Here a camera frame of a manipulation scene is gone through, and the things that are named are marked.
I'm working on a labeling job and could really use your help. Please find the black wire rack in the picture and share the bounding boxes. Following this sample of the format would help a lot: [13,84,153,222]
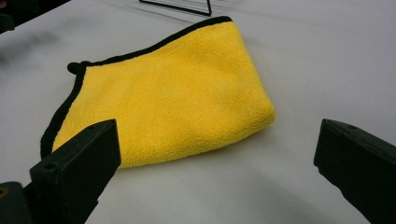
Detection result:
[138,0,213,17]

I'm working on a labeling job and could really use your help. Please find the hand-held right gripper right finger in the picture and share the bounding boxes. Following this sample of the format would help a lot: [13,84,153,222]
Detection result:
[313,118,396,224]

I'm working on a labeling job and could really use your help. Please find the yellow towel with black edge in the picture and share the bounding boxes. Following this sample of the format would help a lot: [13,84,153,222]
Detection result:
[40,16,276,170]

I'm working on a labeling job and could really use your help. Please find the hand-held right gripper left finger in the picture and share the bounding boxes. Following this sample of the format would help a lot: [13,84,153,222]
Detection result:
[29,119,122,224]

